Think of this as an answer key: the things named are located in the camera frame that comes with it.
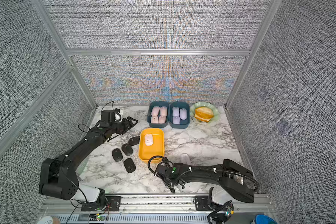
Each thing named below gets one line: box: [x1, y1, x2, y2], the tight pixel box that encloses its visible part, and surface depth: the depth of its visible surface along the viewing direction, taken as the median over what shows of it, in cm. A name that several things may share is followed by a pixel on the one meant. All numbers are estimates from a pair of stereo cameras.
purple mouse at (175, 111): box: [172, 106, 180, 117], surface depth 115 cm
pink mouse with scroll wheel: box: [160, 106, 168, 117], surface depth 116 cm
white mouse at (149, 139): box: [144, 133, 154, 147], surface depth 97 cm
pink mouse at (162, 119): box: [158, 115, 167, 124], surface depth 108 cm
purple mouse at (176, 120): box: [172, 116, 181, 125], surface depth 108 cm
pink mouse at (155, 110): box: [151, 105, 161, 117], surface depth 115 cm
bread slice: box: [194, 113, 211, 123], surface depth 108 cm
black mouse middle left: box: [111, 147, 123, 162], surface depth 92 cm
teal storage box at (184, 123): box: [168, 101, 191, 129], surface depth 111 cm
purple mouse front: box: [179, 108, 188, 120], surface depth 114 cm
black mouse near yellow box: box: [128, 136, 140, 146], surface depth 97 cm
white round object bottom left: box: [36, 215, 61, 224], surface depth 66 cm
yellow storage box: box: [138, 128, 165, 163], surface depth 97 cm
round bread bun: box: [194, 106, 214, 119], surface depth 109 cm
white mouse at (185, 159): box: [180, 153, 195, 166], surface depth 90 cm
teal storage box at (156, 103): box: [147, 100, 170, 128], surface depth 109 cm
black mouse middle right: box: [121, 143, 134, 156], surface depth 94 cm
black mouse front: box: [123, 157, 136, 174], surface depth 87 cm
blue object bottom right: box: [254, 213, 278, 224], surface depth 63 cm
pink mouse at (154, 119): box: [150, 115, 159, 124], surface depth 110 cm
